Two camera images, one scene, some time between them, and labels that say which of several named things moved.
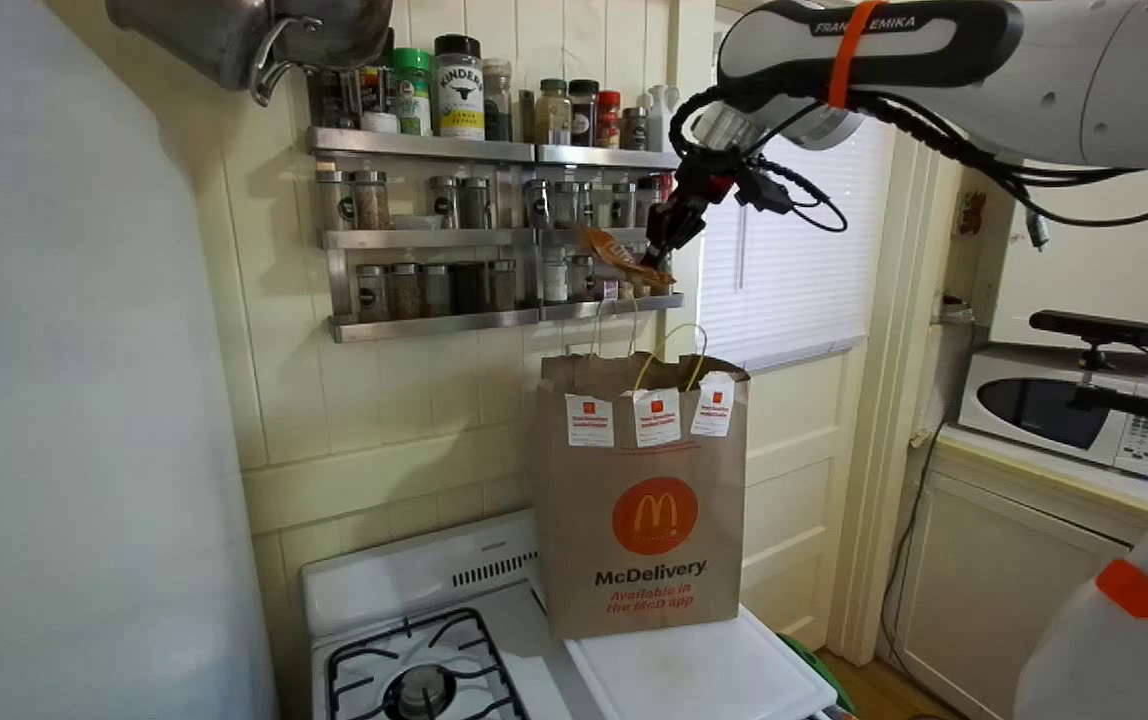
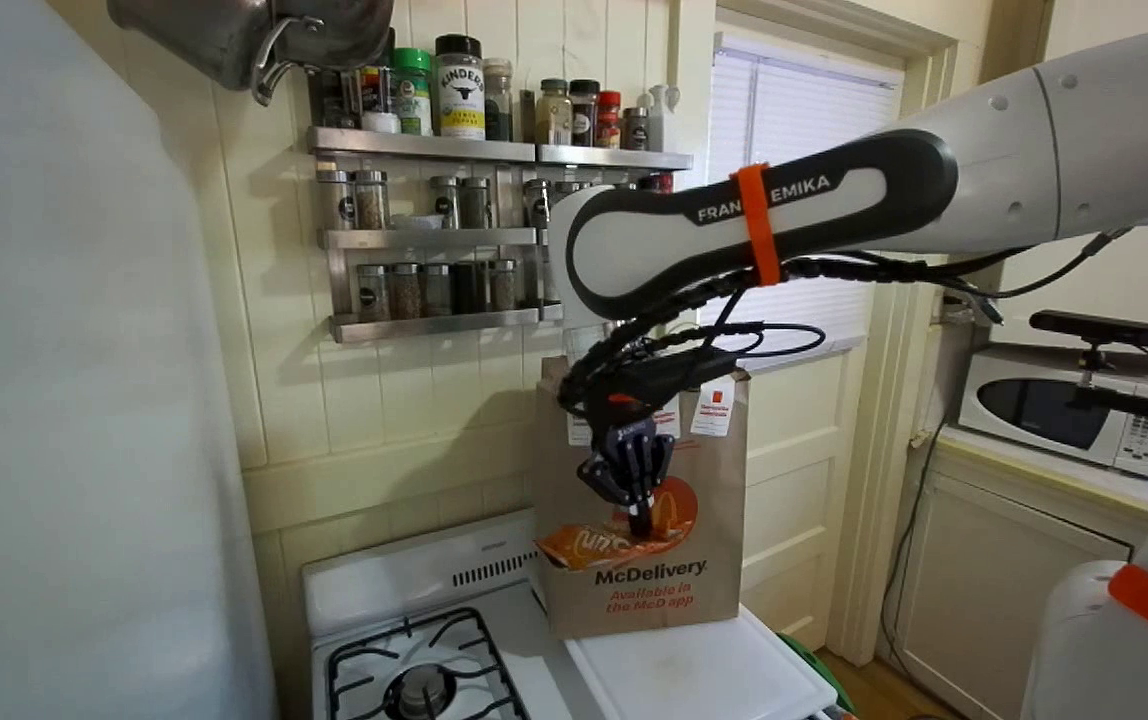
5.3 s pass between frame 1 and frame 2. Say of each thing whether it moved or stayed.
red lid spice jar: stayed
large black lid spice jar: stayed
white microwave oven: stayed
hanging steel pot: stayed
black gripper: moved
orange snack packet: moved
